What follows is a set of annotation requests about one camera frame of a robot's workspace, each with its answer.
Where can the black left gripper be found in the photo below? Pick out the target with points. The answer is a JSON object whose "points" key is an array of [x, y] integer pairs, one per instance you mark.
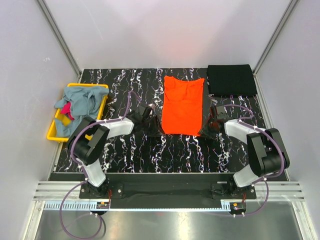
{"points": [[157, 130]]}

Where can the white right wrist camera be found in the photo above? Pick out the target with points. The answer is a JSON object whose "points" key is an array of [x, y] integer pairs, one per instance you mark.
{"points": [[218, 112]]}

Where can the orange t-shirt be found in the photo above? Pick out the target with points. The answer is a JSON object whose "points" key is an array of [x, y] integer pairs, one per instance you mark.
{"points": [[182, 112]]}

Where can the yellow plastic bin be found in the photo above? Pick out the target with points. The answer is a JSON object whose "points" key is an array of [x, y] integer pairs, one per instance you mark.
{"points": [[51, 134]]}

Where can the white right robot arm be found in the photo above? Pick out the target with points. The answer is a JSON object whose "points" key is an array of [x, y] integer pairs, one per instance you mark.
{"points": [[267, 155]]}

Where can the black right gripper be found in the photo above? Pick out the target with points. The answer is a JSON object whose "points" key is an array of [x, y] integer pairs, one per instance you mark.
{"points": [[204, 130]]}

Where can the pink crumpled garment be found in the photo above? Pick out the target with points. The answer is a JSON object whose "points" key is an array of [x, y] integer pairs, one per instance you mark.
{"points": [[66, 110]]}

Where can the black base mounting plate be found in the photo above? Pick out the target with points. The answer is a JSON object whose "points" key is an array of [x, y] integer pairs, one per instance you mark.
{"points": [[178, 188]]}

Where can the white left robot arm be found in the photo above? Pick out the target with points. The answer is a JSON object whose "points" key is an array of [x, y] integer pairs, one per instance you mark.
{"points": [[88, 140]]}

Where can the grey-blue crumpled t-shirt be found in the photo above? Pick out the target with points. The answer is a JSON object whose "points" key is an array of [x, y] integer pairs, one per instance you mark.
{"points": [[85, 102]]}

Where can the folded black t-shirt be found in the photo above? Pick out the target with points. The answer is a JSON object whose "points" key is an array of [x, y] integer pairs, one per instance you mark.
{"points": [[225, 80]]}

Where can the aluminium frame rail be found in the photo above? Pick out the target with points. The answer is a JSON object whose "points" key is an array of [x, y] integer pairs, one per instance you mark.
{"points": [[136, 206]]}

